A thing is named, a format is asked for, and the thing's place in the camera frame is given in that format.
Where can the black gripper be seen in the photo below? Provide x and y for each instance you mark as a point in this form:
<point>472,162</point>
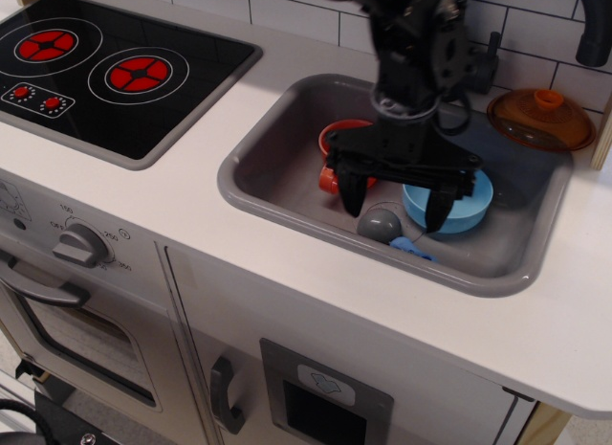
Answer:
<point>413,153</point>

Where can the orange plastic cup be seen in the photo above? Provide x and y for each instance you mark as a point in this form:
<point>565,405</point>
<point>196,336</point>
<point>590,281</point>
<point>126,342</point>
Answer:
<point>328,180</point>

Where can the grey oven knob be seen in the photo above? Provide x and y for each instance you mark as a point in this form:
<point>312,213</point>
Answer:
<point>80,245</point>

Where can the black toy stove top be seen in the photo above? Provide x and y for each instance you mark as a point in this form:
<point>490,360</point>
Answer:
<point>113,84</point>

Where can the black base plate with screw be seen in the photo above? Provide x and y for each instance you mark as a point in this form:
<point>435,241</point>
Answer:
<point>68,428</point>

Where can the grey oven door handle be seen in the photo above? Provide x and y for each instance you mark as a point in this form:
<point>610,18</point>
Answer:
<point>65,295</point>

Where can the grey toy sink basin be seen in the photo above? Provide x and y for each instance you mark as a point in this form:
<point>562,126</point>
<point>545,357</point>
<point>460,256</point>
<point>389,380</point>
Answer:
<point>273,173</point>

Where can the white cabinet door with panel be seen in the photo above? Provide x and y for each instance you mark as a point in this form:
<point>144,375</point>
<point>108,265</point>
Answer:
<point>306,372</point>

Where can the grey and blue toy spoon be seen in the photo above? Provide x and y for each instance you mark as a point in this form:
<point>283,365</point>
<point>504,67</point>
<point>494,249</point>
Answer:
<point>384,226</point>

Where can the white toy oven door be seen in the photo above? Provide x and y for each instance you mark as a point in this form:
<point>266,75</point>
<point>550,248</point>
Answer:
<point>118,348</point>

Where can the grey cabinet door handle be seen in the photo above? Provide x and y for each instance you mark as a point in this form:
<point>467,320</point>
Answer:
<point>230,418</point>

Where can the orange transparent pot lid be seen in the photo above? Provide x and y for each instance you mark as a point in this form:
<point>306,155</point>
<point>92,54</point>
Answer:
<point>542,119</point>

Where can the dark grey toy faucet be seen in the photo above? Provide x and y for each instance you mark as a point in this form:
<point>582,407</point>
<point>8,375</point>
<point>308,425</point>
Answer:
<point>560,44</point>

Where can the blue plastic bowl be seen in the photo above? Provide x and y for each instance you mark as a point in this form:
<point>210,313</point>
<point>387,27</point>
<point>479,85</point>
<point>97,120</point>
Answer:
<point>465,214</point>

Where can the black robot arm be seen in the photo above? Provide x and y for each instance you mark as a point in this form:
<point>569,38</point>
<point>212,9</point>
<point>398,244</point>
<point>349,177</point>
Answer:
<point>423,57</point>

